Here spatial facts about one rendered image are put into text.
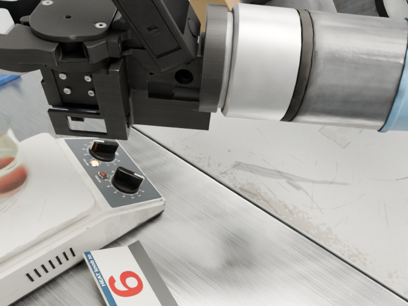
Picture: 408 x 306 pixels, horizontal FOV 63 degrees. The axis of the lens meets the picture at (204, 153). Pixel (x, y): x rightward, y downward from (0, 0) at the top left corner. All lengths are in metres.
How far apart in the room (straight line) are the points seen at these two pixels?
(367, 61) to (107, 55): 0.15
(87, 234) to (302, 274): 0.24
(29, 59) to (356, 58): 0.18
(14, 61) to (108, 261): 0.23
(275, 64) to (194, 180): 0.28
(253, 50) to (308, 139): 0.36
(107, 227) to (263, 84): 0.23
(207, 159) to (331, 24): 0.30
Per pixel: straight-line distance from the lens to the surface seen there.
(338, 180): 0.52
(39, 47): 0.21
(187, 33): 0.21
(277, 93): 0.21
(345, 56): 0.22
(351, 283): 0.44
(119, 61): 0.21
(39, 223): 0.34
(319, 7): 0.32
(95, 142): 0.41
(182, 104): 0.24
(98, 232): 0.37
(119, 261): 0.38
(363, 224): 0.49
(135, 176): 0.38
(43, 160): 0.38
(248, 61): 0.20
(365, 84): 0.22
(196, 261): 0.40
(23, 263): 0.35
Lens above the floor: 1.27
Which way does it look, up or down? 49 degrees down
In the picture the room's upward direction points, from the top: 8 degrees clockwise
